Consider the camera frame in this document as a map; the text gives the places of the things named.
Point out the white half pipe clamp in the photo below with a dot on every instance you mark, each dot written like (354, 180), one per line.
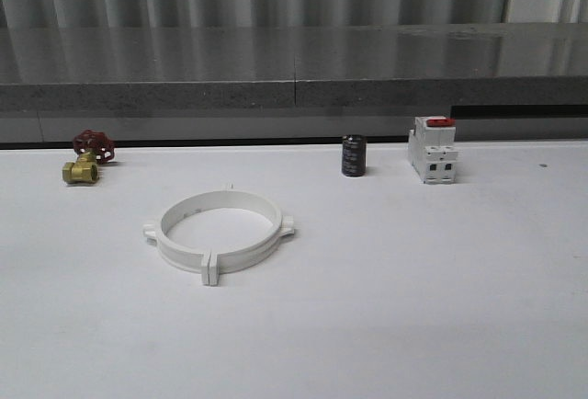
(244, 229)
(190, 235)

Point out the black cylindrical capacitor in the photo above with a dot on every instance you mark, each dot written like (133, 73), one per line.
(354, 155)

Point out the grey stone counter ledge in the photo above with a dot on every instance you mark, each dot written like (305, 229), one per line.
(467, 71)

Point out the white circuit breaker red switch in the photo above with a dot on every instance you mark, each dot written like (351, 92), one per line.
(431, 149)

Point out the brass valve red handle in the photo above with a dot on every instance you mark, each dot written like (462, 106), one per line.
(93, 148)

